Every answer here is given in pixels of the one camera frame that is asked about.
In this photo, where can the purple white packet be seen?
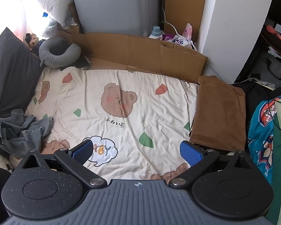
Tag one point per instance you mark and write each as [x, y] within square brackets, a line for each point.
[175, 39]

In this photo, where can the small brown teddy bear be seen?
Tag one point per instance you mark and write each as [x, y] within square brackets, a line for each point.
[33, 39]

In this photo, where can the white detergent bottle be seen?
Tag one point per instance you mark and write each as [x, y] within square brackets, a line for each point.
[155, 31]

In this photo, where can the blue denim pants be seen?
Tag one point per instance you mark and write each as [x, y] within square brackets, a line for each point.
[21, 131]

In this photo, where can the folded brown fleece cloth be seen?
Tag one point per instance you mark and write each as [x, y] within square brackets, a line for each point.
[220, 112]

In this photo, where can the black coral item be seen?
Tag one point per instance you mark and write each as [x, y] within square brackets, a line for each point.
[275, 37]

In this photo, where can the bear print bed sheet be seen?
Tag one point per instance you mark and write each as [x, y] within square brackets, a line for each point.
[131, 93]

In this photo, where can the grey neck pillow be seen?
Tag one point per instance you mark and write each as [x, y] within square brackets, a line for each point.
[46, 51]

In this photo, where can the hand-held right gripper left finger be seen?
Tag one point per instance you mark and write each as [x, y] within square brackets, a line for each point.
[80, 152]

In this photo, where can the dark grey pillow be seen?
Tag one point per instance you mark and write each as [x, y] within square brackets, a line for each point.
[11, 75]

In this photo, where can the white pillow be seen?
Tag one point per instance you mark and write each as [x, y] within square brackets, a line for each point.
[51, 2]

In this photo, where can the small blue item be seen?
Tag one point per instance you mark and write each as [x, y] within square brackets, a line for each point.
[45, 14]

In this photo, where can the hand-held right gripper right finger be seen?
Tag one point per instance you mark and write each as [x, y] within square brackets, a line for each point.
[189, 153]

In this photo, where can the flattened cardboard sheet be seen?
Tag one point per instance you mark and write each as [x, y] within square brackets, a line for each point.
[142, 54]

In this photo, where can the black patterned cloth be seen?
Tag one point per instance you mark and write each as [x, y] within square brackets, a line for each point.
[255, 98]

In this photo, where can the upright cardboard box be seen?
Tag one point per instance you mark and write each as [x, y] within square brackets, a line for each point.
[185, 7]

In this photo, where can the blue cartoon print cloth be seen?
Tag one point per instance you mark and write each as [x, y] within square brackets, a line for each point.
[260, 131]

